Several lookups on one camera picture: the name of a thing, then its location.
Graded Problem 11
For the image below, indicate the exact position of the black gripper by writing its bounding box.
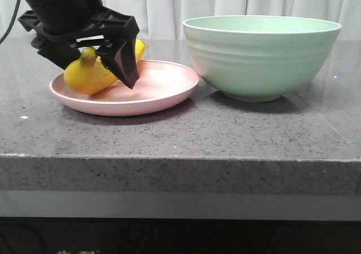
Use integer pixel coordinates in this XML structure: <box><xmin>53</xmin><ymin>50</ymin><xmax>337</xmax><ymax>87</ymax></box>
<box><xmin>19</xmin><ymin>0</ymin><xmax>139</xmax><ymax>89</ymax></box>

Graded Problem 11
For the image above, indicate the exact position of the yellow banana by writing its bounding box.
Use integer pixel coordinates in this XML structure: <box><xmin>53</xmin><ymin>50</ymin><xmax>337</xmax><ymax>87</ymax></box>
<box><xmin>63</xmin><ymin>39</ymin><xmax>147</xmax><ymax>95</ymax></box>

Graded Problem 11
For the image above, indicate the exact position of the pink plate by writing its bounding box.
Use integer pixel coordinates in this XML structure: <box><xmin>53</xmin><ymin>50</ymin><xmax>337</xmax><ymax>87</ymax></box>
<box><xmin>50</xmin><ymin>60</ymin><xmax>200</xmax><ymax>116</ymax></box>

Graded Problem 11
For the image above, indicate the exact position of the green bowl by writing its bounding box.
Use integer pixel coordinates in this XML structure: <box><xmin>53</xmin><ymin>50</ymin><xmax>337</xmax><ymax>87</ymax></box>
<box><xmin>183</xmin><ymin>15</ymin><xmax>341</xmax><ymax>102</ymax></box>

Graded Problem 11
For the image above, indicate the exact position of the white curtain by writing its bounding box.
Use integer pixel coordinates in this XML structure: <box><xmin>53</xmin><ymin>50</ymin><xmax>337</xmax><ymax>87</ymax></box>
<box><xmin>0</xmin><ymin>0</ymin><xmax>361</xmax><ymax>42</ymax></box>

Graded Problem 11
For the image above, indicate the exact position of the black cable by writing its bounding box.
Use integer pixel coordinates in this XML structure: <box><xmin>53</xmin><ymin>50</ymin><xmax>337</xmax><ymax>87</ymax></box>
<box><xmin>0</xmin><ymin>0</ymin><xmax>22</xmax><ymax>45</ymax></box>

